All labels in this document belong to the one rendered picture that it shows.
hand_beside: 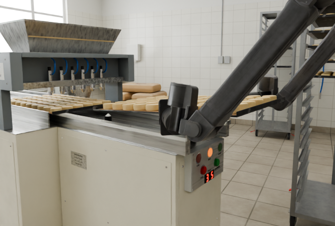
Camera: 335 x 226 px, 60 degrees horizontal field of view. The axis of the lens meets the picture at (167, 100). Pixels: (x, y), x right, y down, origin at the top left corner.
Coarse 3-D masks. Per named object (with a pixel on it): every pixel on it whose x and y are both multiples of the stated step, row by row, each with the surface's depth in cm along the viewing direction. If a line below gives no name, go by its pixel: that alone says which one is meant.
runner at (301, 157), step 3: (309, 141) 233; (306, 144) 225; (309, 144) 225; (306, 147) 217; (303, 150) 210; (306, 150) 210; (300, 153) 195; (303, 153) 203; (300, 156) 195; (303, 156) 197; (300, 159) 191; (303, 159) 191; (300, 162) 186
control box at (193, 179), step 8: (208, 144) 107; (216, 144) 110; (192, 152) 98; (200, 152) 101; (216, 152) 111; (184, 160) 99; (192, 160) 97; (200, 160) 101; (208, 160) 106; (184, 168) 99; (192, 168) 98; (200, 168) 102; (208, 168) 107; (216, 168) 112; (184, 176) 100; (192, 176) 98; (200, 176) 103; (208, 176) 107; (184, 184) 100; (192, 184) 99; (200, 184) 103
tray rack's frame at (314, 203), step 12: (312, 24) 227; (312, 180) 243; (312, 192) 221; (324, 192) 221; (300, 204) 203; (312, 204) 203; (324, 204) 203; (300, 216) 190; (312, 216) 187; (324, 216) 187
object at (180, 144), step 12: (60, 120) 136; (72, 120) 130; (84, 120) 124; (96, 120) 120; (96, 132) 120; (108, 132) 116; (120, 132) 111; (132, 132) 107; (144, 132) 103; (156, 132) 100; (144, 144) 104; (156, 144) 101; (168, 144) 97; (180, 144) 94
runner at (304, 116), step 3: (309, 105) 228; (309, 108) 228; (312, 108) 228; (306, 111) 210; (309, 111) 215; (303, 114) 192; (306, 114) 203; (309, 114) 204; (303, 117) 193; (306, 117) 193; (303, 120) 183
